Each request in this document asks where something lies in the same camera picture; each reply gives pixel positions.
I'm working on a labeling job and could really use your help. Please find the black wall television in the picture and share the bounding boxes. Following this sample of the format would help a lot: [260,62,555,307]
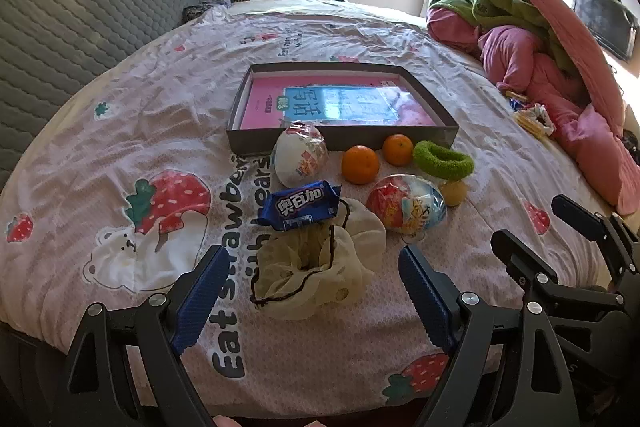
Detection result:
[572,0,638,62]

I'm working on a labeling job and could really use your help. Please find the cream drawstring bag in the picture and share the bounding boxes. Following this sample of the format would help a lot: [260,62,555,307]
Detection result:
[250,198,387,321]

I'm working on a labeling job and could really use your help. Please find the long pink cushion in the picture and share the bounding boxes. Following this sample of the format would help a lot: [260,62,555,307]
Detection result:
[480,0,626,138]

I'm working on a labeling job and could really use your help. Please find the orange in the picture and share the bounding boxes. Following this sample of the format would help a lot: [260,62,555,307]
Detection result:
[341,145,381,186]
[382,134,415,166]

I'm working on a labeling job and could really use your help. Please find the grey quilted headboard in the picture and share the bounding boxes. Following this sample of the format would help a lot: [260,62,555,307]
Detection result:
[0,0,213,188]

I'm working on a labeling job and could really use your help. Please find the blue cookie packet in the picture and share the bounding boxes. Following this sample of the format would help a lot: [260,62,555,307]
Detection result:
[270,180,342,232]

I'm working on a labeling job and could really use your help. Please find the grey cardboard box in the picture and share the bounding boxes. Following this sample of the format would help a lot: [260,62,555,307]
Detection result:
[226,63,460,156]

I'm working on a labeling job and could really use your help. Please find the small yellow fruit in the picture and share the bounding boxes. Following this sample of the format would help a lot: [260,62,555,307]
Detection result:
[440,179,469,206]

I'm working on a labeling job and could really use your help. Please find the green blanket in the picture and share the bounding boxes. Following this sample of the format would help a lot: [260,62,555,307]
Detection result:
[430,0,581,72]

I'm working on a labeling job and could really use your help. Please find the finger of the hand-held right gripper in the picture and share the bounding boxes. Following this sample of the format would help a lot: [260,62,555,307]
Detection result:
[551,194,640,280]
[491,229,626,315]

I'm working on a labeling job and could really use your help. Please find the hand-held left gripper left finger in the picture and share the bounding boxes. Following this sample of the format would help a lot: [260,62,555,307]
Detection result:
[67,244,231,427]

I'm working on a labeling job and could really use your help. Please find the pink quilt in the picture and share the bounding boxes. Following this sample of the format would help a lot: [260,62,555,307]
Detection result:
[426,4,640,215]

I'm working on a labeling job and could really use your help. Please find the green fluffy scrunchie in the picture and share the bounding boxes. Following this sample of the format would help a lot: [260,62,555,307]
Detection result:
[413,140,475,182]

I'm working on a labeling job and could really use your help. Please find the dark floral cloth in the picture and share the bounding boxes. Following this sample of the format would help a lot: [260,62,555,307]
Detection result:
[182,0,233,20]

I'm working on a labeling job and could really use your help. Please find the blue red toy egg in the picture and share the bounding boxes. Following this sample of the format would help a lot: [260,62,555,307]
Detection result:
[365,174,446,235]

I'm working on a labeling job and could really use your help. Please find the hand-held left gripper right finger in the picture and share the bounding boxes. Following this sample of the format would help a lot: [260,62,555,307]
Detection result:
[398,244,576,427]

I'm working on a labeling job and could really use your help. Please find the white red toy egg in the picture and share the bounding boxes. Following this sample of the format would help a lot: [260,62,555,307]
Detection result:
[271,121,329,188]

